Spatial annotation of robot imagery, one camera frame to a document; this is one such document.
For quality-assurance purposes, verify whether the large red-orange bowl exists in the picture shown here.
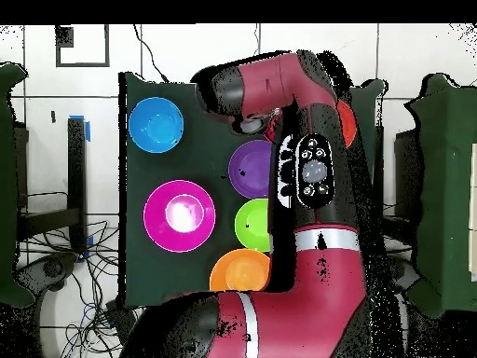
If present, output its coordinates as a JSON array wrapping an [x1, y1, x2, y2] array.
[[335, 100, 359, 149]]

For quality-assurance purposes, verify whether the dark green table cloth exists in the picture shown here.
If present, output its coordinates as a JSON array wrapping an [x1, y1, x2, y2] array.
[[117, 70, 388, 310]]

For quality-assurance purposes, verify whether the black square floor frame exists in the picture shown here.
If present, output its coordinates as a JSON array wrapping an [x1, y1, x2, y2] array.
[[55, 24, 112, 68]]

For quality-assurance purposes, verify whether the blue bowl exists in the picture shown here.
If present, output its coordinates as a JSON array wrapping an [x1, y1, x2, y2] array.
[[128, 96, 184, 154]]

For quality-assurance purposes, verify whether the green covered side table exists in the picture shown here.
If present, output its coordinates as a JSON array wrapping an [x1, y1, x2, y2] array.
[[405, 72, 477, 318], [0, 62, 34, 309]]

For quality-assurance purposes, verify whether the large light orange bowl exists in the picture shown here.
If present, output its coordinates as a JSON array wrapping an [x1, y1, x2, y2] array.
[[208, 248, 272, 293]]

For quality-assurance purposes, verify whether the green bowl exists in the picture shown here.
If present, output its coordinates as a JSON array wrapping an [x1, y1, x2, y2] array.
[[234, 198, 272, 253]]

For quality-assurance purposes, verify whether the large magenta bowl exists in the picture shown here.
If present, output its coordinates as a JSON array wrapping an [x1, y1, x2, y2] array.
[[142, 178, 217, 255]]

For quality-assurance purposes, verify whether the black metal stand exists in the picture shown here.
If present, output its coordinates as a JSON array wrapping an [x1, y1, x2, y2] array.
[[18, 115, 92, 258]]

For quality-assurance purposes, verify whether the purple bowl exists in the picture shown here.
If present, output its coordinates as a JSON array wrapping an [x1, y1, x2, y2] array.
[[227, 139, 274, 200]]

